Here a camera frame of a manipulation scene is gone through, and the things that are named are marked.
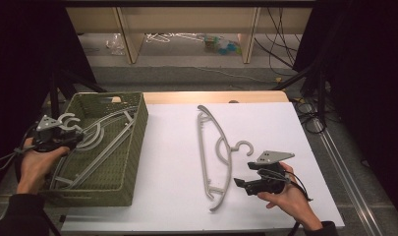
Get clear plastic bag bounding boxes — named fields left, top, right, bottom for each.
left=105, top=33, right=126, bottom=56

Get grey plastic clothes hanger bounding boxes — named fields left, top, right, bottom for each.
left=50, top=107, right=139, bottom=191
left=197, top=104, right=255, bottom=212
left=49, top=109, right=140, bottom=191

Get right hand-held gripper black cable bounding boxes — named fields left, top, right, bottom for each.
left=256, top=167, right=313, bottom=203

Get coiled black floor cables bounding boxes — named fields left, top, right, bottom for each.
left=291, top=97, right=329, bottom=135

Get person's left hand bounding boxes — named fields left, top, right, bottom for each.
left=16, top=137, right=71, bottom=195

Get dark curtain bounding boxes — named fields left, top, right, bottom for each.
left=0, top=0, right=97, bottom=198
left=293, top=0, right=398, bottom=224

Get left hand-held gripper black cord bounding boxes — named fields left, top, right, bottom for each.
left=0, top=123, right=37, bottom=171

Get colourful plastic toys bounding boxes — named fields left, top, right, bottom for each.
left=202, top=33, right=242, bottom=56

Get white table sheet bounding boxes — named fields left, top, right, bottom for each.
left=60, top=101, right=346, bottom=234

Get green woven basket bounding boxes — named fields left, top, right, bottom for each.
left=38, top=91, right=149, bottom=208

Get hanging black cables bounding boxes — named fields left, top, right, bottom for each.
left=254, top=7, right=303, bottom=70

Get person's right hand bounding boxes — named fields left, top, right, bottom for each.
left=256, top=162, right=323, bottom=232

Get white wire hangers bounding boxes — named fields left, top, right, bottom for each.
left=144, top=31, right=205, bottom=44

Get light wooden shelf unit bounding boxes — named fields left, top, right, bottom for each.
left=64, top=6, right=313, bottom=65

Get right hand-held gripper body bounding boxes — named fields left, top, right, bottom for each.
left=244, top=150, right=296, bottom=197

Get black metal stand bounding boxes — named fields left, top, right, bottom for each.
left=48, top=68, right=107, bottom=132
left=270, top=58, right=328, bottom=127

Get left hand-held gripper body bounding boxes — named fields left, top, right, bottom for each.
left=32, top=115, right=72, bottom=153

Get thin white floor cable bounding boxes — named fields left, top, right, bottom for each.
left=193, top=66, right=276, bottom=84

